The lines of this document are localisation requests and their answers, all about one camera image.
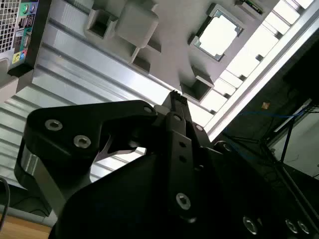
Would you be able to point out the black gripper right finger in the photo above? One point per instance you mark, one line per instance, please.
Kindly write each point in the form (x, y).
(199, 135)

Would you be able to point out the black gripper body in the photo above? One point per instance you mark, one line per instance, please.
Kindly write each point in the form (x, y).
(124, 199)

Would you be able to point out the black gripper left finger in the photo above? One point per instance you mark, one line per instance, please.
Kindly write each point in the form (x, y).
(74, 119)

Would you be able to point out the silver square CPU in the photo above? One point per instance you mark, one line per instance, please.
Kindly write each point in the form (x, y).
(216, 35)

